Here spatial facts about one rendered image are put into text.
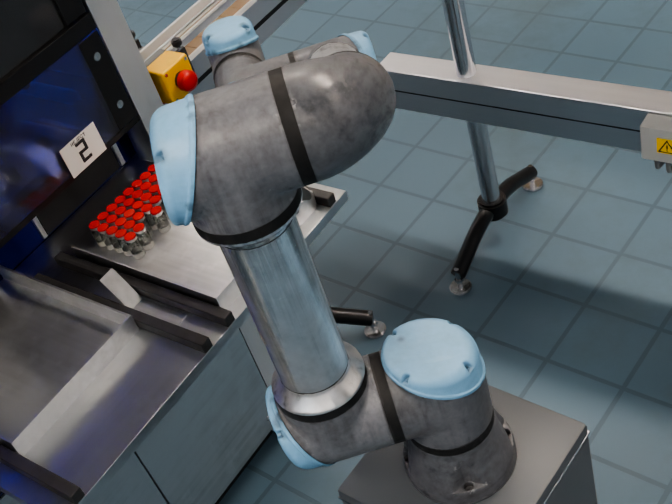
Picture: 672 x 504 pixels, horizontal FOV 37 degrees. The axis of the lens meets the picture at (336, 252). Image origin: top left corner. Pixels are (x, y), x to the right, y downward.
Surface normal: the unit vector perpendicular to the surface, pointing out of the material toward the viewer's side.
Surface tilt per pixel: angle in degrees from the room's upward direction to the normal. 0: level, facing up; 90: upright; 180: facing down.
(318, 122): 58
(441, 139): 0
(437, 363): 8
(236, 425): 90
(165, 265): 0
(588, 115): 90
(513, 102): 90
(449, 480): 72
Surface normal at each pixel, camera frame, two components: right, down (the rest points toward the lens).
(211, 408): 0.80, 0.23
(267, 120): -0.05, -0.04
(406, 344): -0.12, -0.75
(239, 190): 0.23, 0.65
